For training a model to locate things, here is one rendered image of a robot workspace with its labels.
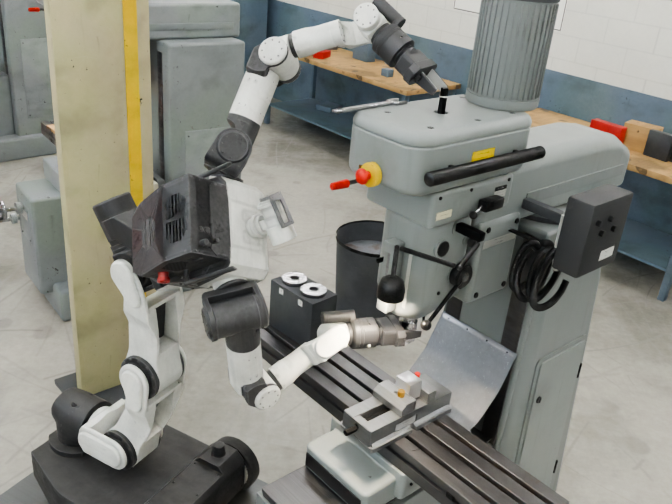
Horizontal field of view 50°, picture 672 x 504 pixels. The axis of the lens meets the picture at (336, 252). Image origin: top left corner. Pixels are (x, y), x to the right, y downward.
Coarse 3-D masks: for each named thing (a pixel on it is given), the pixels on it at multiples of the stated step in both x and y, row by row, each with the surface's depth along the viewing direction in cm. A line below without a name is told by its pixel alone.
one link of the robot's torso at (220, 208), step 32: (160, 192) 178; (192, 192) 171; (224, 192) 180; (256, 192) 189; (160, 224) 176; (192, 224) 169; (224, 224) 177; (160, 256) 174; (192, 256) 170; (224, 256) 174; (256, 256) 183; (192, 288) 198
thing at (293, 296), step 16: (272, 288) 257; (288, 288) 252; (304, 288) 250; (320, 288) 251; (272, 304) 260; (288, 304) 253; (304, 304) 246; (320, 304) 246; (272, 320) 262; (288, 320) 255; (304, 320) 248; (320, 320) 249; (288, 336) 258; (304, 336) 251
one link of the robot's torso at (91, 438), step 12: (108, 408) 245; (120, 408) 248; (96, 420) 240; (108, 420) 244; (84, 432) 236; (96, 432) 235; (84, 444) 238; (96, 444) 234; (108, 444) 232; (96, 456) 237; (108, 456) 233; (120, 456) 231; (120, 468) 234
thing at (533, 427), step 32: (544, 224) 219; (512, 256) 224; (576, 288) 235; (480, 320) 241; (512, 320) 230; (544, 320) 228; (576, 320) 244; (544, 352) 236; (576, 352) 251; (512, 384) 237; (544, 384) 243; (576, 384) 264; (512, 416) 242; (544, 416) 252; (512, 448) 248; (544, 448) 263; (544, 480) 274
